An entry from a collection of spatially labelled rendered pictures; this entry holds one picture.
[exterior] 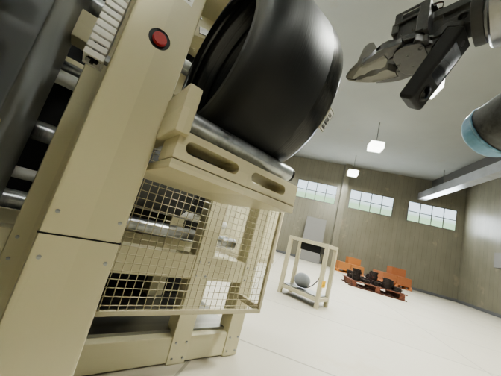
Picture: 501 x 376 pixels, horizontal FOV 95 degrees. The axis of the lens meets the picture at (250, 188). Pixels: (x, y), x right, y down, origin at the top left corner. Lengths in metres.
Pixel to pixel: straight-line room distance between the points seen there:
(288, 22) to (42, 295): 0.69
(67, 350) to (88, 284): 0.12
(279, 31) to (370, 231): 13.00
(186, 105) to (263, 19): 0.27
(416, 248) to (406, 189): 2.98
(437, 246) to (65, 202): 14.39
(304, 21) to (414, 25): 0.22
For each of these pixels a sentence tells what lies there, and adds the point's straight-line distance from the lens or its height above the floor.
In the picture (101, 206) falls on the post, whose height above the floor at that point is 0.68.
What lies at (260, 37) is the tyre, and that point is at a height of 1.11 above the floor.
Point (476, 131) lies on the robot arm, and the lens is 0.53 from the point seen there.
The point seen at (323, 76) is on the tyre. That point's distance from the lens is 0.65.
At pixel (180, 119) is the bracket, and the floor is 0.87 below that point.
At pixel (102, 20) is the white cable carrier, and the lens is 0.62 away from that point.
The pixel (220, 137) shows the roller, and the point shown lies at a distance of 0.53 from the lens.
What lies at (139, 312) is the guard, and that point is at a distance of 1.07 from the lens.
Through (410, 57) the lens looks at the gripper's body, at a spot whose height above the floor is 1.07.
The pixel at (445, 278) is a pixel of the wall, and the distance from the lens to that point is 14.63.
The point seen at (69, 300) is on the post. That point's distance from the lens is 0.56.
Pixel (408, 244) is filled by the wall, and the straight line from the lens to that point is 13.95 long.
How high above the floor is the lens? 0.71
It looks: 10 degrees up
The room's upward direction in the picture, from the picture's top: 15 degrees clockwise
